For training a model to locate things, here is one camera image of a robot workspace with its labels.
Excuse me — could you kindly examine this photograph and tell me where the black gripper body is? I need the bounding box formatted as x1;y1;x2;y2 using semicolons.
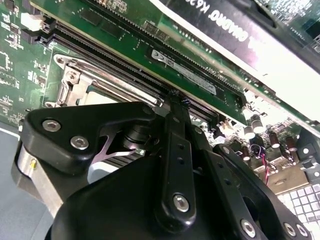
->
43;154;275;240

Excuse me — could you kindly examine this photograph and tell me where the metal socket cover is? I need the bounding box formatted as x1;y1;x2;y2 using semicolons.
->
59;69;156;107

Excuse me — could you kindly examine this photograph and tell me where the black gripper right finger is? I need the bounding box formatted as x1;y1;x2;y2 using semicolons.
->
180;98;314;240

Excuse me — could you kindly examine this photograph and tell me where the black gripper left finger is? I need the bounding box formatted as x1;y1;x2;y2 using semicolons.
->
11;90;198;227

